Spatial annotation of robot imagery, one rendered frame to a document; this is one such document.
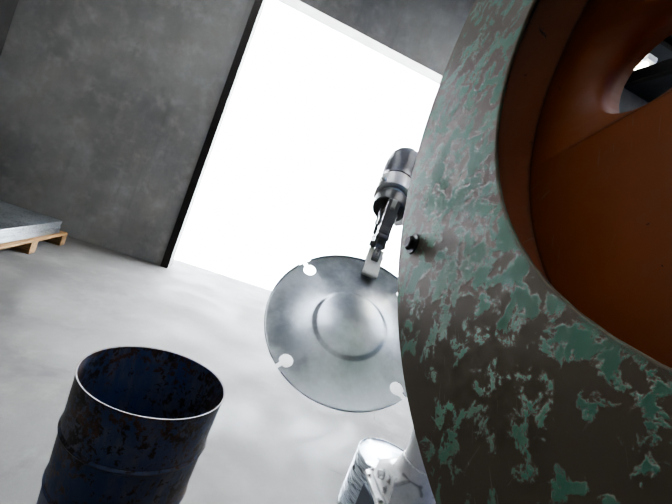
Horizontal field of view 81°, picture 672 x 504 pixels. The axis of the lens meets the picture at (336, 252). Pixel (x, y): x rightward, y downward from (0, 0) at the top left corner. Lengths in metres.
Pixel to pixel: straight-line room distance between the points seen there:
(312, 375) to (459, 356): 0.35
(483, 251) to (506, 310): 0.06
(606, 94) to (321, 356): 0.49
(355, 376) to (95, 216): 4.50
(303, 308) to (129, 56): 4.54
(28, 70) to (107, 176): 1.21
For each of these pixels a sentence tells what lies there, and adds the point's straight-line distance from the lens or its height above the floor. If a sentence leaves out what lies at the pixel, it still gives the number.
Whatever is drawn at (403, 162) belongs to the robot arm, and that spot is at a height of 1.29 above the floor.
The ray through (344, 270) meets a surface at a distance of 0.74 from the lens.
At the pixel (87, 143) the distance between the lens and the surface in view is 5.00.
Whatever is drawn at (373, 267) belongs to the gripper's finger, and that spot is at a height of 1.04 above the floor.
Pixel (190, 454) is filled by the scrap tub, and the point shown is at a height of 0.35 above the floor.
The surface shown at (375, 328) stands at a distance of 0.69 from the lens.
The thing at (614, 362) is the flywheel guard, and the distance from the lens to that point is 0.23.
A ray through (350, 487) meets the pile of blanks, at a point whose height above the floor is 0.11.
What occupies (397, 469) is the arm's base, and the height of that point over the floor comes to 0.55.
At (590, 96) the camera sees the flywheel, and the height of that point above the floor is 1.28.
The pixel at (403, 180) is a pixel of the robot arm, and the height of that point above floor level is 1.24.
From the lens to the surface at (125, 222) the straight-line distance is 4.89.
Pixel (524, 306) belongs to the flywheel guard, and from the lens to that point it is 0.28.
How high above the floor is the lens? 1.09
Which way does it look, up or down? 3 degrees down
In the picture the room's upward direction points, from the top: 21 degrees clockwise
